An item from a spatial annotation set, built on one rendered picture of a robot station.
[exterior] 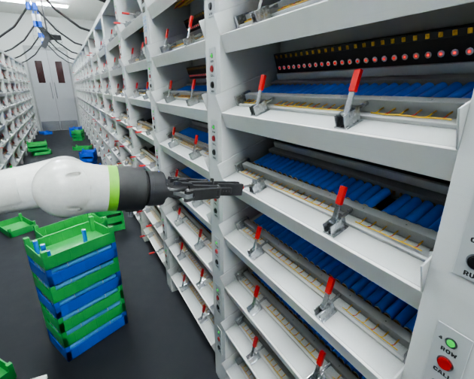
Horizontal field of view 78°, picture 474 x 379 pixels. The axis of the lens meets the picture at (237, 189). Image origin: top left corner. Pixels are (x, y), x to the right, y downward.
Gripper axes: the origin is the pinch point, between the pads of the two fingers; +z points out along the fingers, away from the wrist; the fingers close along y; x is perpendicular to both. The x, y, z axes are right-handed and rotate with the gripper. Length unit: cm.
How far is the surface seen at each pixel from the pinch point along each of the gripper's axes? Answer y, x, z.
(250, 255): -0.7, -20.2, 10.9
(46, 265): -62, -50, -40
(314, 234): 23.8, -2.4, 7.2
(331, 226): 27.6, 0.9, 6.6
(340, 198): 27.0, 6.2, 8.0
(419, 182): 32.6, 10.9, 21.6
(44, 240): -83, -49, -42
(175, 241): -85, -57, 21
